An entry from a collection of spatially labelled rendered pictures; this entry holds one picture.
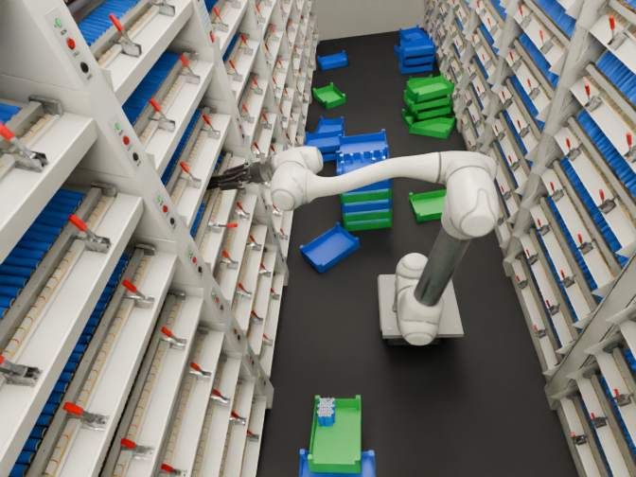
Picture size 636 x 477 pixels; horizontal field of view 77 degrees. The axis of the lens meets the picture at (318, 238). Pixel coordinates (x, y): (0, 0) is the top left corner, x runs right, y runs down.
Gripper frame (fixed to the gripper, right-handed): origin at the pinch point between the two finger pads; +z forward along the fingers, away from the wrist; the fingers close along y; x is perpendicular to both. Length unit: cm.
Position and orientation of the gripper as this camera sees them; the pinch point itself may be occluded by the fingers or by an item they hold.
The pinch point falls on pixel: (212, 183)
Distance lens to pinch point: 150.9
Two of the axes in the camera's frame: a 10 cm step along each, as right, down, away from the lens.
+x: 3.0, 6.6, 6.9
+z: -9.5, 1.6, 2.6
